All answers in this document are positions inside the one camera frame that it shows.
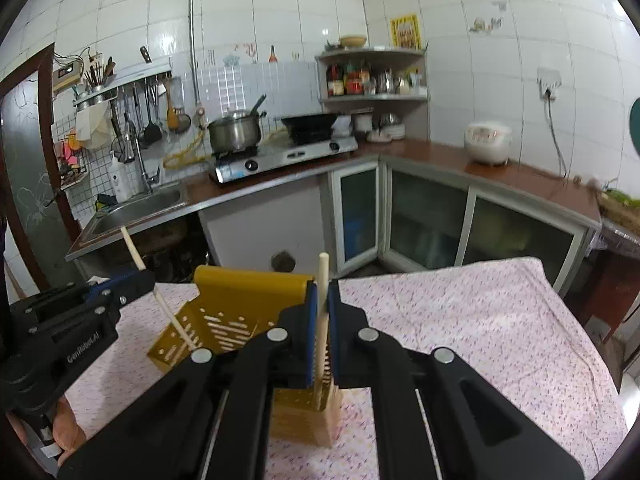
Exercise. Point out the steel wall pipe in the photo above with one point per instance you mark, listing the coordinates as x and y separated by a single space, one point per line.
192 25

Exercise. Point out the yellow perforated utensil holder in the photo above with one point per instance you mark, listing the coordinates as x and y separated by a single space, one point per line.
240 295

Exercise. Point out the steel utensil cup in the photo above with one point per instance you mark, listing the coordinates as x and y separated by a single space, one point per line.
97 77

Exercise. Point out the white rice cooker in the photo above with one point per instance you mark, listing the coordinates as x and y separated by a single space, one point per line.
487 142

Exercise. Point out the stack of white dishes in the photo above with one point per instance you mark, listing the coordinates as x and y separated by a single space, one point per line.
387 132

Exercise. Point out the wooden chopstick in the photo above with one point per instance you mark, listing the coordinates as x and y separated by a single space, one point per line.
175 320
323 280

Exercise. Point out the steel kettle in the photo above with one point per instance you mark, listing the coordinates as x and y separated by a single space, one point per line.
386 84

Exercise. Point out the black wok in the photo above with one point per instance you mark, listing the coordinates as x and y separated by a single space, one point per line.
310 122

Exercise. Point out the beige wall control box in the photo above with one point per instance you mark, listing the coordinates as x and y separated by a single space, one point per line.
67 75

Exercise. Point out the steel kitchen sink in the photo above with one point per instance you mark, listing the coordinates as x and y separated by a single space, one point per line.
135 210

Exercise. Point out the tan bowl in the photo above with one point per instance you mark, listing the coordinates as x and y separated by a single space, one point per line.
352 41

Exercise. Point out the yellow wall poster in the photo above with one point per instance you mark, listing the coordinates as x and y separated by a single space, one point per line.
405 31

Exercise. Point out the pink floral tablecloth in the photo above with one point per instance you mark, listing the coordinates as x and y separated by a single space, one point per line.
475 335

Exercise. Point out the black ladle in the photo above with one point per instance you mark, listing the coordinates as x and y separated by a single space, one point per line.
258 105

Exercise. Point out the grey corner shelf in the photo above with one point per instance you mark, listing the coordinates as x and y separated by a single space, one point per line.
417 110

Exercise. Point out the steel gas stove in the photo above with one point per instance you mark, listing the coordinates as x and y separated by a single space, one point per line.
300 152

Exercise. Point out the wooden cutting board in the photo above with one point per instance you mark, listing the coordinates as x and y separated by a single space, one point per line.
620 210

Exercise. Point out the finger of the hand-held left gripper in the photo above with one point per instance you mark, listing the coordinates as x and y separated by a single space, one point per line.
107 284
134 287

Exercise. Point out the white wall socket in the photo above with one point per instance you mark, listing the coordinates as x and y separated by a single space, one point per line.
549 80

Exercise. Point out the steel faucet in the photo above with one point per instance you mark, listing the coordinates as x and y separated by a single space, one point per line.
142 165

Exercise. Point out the row of hanging kitchen utensils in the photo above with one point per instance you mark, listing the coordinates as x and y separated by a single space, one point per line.
150 127

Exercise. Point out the brown framed door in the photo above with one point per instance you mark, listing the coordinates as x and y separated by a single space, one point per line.
30 170

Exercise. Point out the row of condiment bottles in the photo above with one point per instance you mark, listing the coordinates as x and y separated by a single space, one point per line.
347 82

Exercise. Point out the green round object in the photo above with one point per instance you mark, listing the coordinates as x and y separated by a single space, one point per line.
635 127

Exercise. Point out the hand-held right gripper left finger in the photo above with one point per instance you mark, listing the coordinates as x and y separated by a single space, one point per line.
311 332

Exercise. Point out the wooden slatted utensil holder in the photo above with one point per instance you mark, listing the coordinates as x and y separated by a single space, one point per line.
300 420

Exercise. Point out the steel wall rack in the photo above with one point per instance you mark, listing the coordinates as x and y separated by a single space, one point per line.
130 74

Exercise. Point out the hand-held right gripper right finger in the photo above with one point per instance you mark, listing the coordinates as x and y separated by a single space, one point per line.
334 340

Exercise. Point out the decorative wall sticker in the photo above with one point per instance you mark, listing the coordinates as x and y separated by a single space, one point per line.
480 24

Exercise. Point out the white soap bottle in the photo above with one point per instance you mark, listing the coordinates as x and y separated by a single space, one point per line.
120 180

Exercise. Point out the steel cooking pot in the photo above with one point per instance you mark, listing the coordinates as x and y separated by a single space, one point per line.
234 132

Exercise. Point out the kitchen cabinet with glass doors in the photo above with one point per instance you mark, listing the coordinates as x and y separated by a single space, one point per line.
430 215

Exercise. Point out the white hanging cloth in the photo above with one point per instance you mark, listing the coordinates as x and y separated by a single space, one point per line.
92 127

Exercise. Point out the person's left hand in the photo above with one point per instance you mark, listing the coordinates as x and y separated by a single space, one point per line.
67 430

